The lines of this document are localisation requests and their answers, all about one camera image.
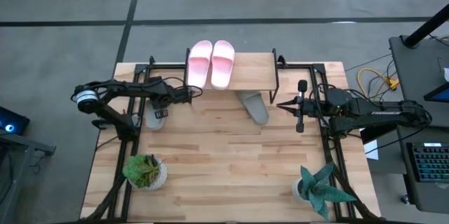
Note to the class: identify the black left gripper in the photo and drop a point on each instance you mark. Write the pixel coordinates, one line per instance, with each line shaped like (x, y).
(161, 113)

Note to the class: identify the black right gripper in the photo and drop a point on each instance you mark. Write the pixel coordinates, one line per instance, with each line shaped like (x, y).
(310, 108)

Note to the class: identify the grey foam slide sandal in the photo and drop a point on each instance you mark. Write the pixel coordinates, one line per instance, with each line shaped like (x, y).
(256, 110)
(154, 124)

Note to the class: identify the pink foam slide sandal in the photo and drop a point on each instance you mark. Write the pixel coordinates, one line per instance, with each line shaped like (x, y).
(200, 66)
(222, 69)

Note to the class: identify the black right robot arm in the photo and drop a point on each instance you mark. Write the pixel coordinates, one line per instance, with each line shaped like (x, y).
(379, 113)

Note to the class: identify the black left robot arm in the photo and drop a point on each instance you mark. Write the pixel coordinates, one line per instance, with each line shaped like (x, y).
(133, 90)

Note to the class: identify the green plant in white pot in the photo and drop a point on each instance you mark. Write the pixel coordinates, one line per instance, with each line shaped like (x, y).
(142, 171)

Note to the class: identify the black metal pole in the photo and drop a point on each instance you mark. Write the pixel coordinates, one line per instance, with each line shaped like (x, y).
(424, 27)
(372, 136)

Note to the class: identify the teal snake plant white pot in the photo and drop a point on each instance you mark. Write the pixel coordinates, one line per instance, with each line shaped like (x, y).
(317, 189)

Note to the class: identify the white paper sheet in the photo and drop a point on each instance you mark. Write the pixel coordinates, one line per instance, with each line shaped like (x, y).
(372, 150)

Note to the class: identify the grey desk with monitor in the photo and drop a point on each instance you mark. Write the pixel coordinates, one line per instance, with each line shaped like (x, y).
(417, 76)

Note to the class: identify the grey metal side table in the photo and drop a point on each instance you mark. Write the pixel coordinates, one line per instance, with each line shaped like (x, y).
(21, 143)

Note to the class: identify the grey desk with keyboard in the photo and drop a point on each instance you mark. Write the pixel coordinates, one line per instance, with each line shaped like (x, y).
(410, 196)

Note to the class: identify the backlit computer keyboard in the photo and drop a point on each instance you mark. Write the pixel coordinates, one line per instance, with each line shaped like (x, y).
(431, 162)

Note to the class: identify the monitor with blue screen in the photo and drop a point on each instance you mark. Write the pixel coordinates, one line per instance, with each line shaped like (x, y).
(442, 95)

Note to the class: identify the black computer with blue light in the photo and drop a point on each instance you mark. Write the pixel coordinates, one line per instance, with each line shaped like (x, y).
(10, 125)

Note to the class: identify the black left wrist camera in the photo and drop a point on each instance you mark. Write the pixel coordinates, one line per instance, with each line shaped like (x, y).
(180, 95)

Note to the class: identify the black aluminium table frame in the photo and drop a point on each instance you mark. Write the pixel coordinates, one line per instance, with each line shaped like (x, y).
(165, 66)

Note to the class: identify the wooden shelf with black frame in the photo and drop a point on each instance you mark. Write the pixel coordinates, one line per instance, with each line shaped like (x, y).
(252, 71)

